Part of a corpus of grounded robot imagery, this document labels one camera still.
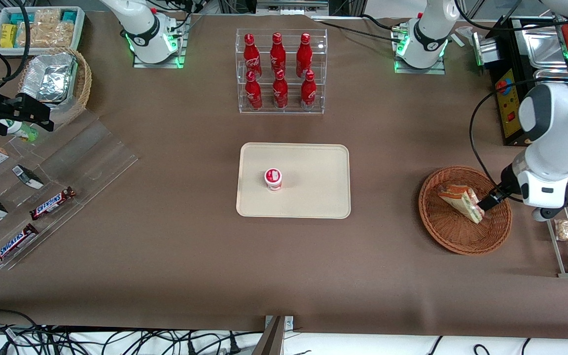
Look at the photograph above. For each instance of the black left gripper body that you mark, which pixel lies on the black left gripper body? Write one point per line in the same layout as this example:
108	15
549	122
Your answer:
508	178

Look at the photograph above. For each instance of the triangle sandwich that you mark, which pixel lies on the triangle sandwich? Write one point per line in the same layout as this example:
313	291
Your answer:
461	199

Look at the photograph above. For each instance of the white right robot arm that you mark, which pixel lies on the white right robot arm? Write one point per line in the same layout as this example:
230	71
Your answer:
146	34

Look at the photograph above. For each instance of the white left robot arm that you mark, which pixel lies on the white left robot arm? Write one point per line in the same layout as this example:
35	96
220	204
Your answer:
427	29

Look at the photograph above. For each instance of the round brown wicker basket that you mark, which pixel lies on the round brown wicker basket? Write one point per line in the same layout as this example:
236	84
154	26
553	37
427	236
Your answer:
454	231

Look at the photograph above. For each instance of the light wicker basket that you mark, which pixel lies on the light wicker basket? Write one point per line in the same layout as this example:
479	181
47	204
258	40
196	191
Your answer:
84	84

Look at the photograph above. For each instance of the beige rectangular tray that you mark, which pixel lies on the beige rectangular tray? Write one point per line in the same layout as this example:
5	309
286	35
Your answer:
308	182

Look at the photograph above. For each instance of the green white small bottle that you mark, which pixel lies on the green white small bottle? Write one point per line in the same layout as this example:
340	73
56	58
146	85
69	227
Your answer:
22	130

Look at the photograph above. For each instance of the aluminium foil container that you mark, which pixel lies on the aluminium foil container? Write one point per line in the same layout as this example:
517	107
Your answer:
50	79

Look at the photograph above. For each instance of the clear acrylic display stand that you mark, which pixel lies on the clear acrylic display stand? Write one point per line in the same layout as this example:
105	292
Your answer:
91	153

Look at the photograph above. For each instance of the yellow snack packet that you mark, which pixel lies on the yellow snack packet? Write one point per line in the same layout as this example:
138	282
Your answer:
8	35

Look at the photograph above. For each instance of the rice cracker bag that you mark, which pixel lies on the rice cracker bag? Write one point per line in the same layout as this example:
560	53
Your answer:
50	32

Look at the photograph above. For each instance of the snickers chocolate bar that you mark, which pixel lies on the snickers chocolate bar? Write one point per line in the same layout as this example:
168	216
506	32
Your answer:
52	203
14	244

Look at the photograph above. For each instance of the black food warmer appliance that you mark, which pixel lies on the black food warmer appliance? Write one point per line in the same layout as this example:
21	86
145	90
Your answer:
511	108

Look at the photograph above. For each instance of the teal snack packet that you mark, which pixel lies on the teal snack packet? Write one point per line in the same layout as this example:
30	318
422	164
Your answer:
69	16
20	18

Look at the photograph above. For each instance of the white plastic snack bin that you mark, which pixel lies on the white plastic snack bin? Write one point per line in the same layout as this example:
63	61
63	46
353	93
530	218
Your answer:
79	24

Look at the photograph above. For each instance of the crumpled clear plastic wrap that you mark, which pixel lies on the crumpled clear plastic wrap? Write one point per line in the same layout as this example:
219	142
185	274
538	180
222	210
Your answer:
464	37

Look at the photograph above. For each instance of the red cola bottle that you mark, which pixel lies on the red cola bottle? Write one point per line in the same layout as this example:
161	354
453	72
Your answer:
308	93
304	55
277	55
253	93
250	56
280	92

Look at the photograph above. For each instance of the red white yogurt cup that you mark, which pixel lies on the red white yogurt cup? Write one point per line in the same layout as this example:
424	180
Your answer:
273	179

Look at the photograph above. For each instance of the clear acrylic bottle rack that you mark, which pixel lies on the clear acrylic bottle rack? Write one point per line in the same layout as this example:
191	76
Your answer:
289	106

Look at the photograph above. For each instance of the metal table bracket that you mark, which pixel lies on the metal table bracket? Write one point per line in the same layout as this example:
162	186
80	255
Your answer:
274	337

